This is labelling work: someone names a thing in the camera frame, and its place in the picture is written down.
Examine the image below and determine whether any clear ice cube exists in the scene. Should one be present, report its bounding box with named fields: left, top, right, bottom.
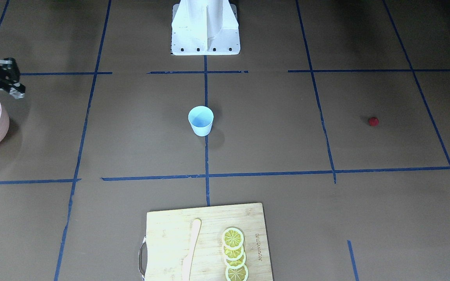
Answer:
left=9, top=88, right=25, bottom=99

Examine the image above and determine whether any light blue paper cup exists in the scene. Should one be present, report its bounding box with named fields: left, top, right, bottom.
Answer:
left=188, top=106, right=214, bottom=137

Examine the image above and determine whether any bamboo cutting board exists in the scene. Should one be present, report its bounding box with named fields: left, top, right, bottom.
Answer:
left=140, top=203, right=273, bottom=281

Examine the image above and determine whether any yellow plastic knife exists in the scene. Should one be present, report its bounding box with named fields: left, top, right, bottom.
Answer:
left=181, top=218, right=202, bottom=281

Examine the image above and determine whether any lemon slice nearest board centre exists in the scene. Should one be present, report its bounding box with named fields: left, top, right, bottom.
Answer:
left=221, top=227, right=245, bottom=250

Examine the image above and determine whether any lemon slice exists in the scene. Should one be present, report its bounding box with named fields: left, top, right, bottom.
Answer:
left=223, top=253, right=247, bottom=269
left=223, top=246, right=245, bottom=261

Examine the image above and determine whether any lemon slice nearest board edge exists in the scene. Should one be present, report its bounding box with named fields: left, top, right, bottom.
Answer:
left=225, top=265, right=249, bottom=281

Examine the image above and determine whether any red strawberry on table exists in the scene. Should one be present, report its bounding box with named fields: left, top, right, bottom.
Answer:
left=368, top=117, right=380, bottom=127

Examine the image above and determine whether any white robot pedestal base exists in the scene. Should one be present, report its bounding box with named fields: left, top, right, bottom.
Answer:
left=170, top=0, right=241, bottom=56

